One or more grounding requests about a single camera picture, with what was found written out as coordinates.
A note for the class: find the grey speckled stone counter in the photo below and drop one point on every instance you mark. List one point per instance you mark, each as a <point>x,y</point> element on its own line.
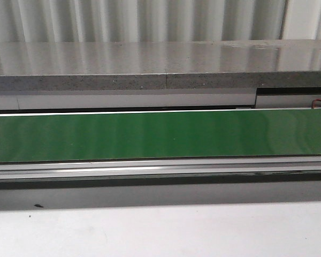
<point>42,66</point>

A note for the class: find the green conveyor belt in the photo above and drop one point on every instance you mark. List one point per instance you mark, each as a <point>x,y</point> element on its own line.
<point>140,135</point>

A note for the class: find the aluminium conveyor frame rail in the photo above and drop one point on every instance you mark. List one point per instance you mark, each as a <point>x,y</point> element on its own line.
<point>163,168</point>

